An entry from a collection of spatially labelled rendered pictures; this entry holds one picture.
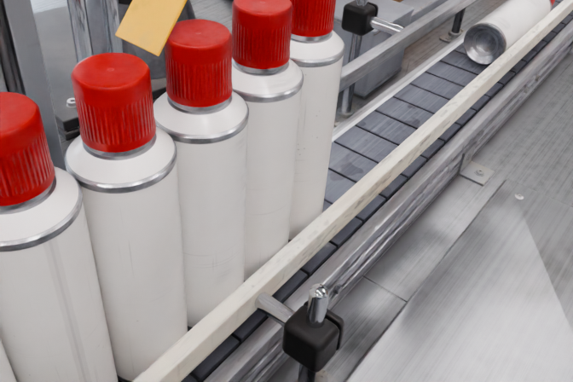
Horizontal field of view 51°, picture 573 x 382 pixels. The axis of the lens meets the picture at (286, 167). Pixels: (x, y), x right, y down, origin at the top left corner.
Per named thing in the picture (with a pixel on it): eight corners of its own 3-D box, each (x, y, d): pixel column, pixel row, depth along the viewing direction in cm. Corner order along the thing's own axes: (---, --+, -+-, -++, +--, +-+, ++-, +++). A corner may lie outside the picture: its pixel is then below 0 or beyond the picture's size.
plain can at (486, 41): (510, 31, 68) (568, -15, 81) (468, 17, 71) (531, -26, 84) (498, 72, 71) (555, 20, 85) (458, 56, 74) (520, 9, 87)
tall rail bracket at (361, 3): (380, 141, 67) (408, 1, 57) (327, 116, 71) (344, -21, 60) (395, 129, 69) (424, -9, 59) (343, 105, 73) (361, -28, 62)
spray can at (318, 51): (291, 255, 46) (316, -2, 33) (244, 221, 48) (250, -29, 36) (333, 222, 49) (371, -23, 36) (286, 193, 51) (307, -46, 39)
